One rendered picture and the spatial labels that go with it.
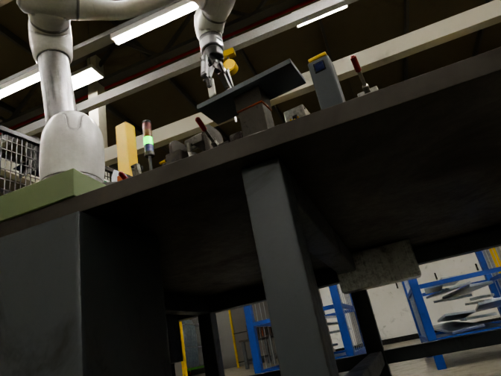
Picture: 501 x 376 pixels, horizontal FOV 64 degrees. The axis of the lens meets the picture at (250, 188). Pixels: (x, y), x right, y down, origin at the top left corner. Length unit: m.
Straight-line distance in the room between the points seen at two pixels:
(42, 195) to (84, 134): 0.23
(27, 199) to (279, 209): 0.57
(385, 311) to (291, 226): 8.62
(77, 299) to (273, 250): 0.38
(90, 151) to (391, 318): 8.56
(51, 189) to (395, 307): 8.68
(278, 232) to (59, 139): 0.65
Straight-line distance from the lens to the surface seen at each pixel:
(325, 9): 4.39
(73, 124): 1.16
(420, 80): 0.74
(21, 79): 4.72
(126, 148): 2.92
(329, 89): 1.29
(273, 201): 0.73
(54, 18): 1.60
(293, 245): 0.71
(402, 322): 9.30
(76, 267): 0.86
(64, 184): 0.95
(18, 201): 1.03
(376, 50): 5.42
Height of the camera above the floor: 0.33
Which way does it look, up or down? 22 degrees up
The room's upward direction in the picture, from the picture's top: 11 degrees counter-clockwise
